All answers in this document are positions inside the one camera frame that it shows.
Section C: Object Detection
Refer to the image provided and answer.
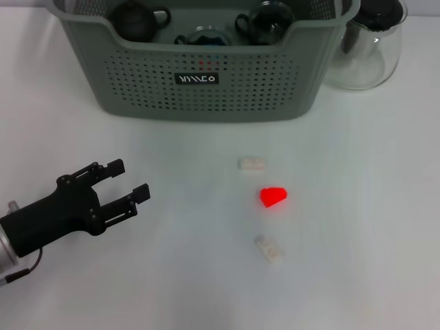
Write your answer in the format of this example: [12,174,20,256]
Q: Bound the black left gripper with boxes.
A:
[0,158,152,259]

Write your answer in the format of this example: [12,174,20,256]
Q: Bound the white two-stud brick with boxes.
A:
[236,156,266,175]

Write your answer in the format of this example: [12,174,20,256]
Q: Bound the large orange-red sloped brick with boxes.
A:
[259,186,289,209]

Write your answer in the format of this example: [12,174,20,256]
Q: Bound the white plate brick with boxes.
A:
[254,234,285,265]

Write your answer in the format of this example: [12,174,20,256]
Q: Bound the glass teacup black base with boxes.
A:
[234,1,297,46]
[173,25,233,46]

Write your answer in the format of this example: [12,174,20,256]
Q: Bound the grey perforated storage bin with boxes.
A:
[46,0,362,124]

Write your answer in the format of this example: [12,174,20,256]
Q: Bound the dark brown clay teapot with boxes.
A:
[109,0,172,42]

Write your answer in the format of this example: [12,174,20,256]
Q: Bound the glass carafe black lid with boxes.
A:
[322,0,409,91]

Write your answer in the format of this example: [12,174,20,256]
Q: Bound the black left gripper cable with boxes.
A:
[5,247,45,283]

